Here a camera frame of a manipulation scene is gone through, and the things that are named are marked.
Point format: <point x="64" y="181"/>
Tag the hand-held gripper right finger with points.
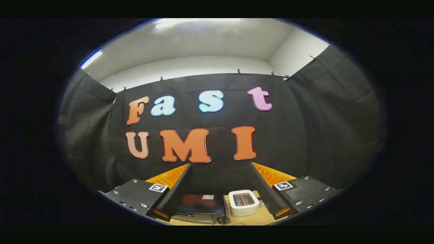
<point x="262" y="189"/>

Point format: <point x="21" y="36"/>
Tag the white pop-up toaster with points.
<point x="243" y="210"/>

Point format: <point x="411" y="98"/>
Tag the row of black cloth clips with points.
<point x="238" y="71"/>

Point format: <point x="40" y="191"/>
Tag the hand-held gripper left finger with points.
<point x="178" y="189"/>

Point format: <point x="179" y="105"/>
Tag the narrow ceiling light strip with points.
<point x="91" y="59"/>

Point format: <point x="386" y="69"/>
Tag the black toaster oven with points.
<point x="200" y="203"/>

